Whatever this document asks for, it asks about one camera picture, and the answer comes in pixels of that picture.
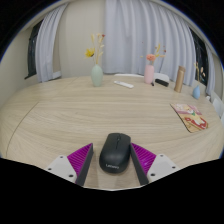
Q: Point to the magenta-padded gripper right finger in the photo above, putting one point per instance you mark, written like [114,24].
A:
[161,165]

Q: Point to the yellow dried flower bunch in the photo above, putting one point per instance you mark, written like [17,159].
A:
[89,52]

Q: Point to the dark marker pen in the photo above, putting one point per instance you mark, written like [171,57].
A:
[152,84]

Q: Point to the dark window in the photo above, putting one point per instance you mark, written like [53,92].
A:
[32,50]
[200,56]

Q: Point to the orange dried flower bunch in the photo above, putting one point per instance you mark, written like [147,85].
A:
[151,57]

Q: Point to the black computer mouse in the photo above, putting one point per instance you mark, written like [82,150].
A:
[115,151]

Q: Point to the pale green ceramic vase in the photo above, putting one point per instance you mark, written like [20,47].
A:
[97,76]

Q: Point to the black oblong case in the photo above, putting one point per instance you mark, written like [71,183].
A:
[162,82]

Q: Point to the wide white curtain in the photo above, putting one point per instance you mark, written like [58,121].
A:
[146,33]

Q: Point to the brown thermos bottle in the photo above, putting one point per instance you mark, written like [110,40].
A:
[179,79]

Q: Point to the white chair blue seat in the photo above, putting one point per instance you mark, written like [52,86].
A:
[218,106]

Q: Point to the pink ceramic vase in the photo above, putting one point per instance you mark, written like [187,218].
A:
[149,75]

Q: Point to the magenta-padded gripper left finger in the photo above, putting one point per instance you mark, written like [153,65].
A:
[63,166]

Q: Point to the white remote control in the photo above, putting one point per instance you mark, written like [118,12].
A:
[123,84]

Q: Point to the narrow white curtain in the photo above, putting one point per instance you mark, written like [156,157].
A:
[48,46]
[210,73]

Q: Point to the blue ceramic vase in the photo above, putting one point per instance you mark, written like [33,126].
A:
[196,93]

